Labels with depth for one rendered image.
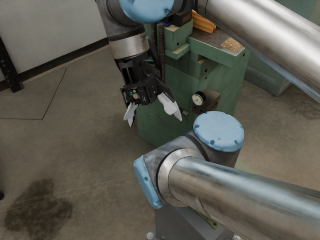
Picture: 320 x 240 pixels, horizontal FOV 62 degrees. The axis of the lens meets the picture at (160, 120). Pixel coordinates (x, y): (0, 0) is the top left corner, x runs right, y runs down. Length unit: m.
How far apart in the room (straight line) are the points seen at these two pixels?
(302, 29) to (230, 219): 0.31
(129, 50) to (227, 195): 0.37
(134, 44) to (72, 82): 1.89
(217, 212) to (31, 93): 2.16
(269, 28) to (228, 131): 0.39
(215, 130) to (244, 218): 0.38
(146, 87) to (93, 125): 1.45
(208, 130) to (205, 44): 0.47
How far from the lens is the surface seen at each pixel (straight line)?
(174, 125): 1.56
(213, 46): 1.13
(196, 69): 1.23
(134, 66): 0.66
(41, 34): 2.53
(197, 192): 0.55
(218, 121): 0.81
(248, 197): 0.45
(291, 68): 0.45
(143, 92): 0.64
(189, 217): 1.01
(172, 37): 1.10
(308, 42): 0.44
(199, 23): 1.23
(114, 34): 0.64
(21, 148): 2.09
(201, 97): 1.20
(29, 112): 2.32
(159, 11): 0.52
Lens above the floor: 1.47
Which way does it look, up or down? 46 degrees down
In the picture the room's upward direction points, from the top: straight up
